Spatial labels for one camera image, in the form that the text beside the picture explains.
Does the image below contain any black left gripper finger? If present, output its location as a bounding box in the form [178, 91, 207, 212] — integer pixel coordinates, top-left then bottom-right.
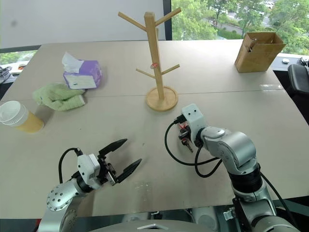
[98, 138, 128, 157]
[115, 158, 142, 185]

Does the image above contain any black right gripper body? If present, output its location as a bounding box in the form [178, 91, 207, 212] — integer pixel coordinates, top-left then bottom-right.
[178, 127, 193, 142]

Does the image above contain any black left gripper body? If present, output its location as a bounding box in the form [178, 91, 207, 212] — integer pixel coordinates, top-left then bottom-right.
[97, 155, 119, 187]

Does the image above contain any red keychain with key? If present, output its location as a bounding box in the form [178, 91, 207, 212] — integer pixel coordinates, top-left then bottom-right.
[179, 123, 194, 153]

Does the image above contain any wooden tree stand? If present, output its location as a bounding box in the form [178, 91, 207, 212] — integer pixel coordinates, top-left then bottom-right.
[117, 7, 183, 112]

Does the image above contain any green towel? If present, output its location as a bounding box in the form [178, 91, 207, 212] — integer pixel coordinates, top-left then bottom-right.
[32, 82, 86, 112]

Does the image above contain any purple tissue box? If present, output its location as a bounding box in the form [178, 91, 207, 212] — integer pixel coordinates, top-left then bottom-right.
[62, 52, 104, 90]

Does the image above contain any yellow paper cup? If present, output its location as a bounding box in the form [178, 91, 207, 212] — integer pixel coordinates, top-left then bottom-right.
[0, 100, 46, 134]

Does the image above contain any brown cardboard box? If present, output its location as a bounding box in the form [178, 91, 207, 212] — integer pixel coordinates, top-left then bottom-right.
[234, 31, 287, 73]

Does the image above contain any small red white object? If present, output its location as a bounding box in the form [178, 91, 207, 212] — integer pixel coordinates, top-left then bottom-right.
[13, 63, 28, 74]

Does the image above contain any black chair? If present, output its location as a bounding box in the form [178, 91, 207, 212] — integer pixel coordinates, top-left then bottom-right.
[287, 63, 309, 99]

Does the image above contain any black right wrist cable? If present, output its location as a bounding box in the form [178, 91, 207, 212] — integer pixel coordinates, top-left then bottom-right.
[164, 115, 223, 178]

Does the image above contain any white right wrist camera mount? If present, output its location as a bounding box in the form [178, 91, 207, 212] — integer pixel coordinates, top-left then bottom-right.
[181, 103, 206, 144]

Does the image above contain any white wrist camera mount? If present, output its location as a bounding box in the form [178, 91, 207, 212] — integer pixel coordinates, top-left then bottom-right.
[77, 153, 101, 189]
[181, 103, 206, 144]

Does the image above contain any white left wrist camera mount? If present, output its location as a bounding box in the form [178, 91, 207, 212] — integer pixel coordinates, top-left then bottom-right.
[77, 153, 101, 189]

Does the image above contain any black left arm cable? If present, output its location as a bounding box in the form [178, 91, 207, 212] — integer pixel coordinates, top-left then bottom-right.
[58, 147, 84, 185]

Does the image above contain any black window frame post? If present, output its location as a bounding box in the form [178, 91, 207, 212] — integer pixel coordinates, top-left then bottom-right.
[162, 0, 173, 42]

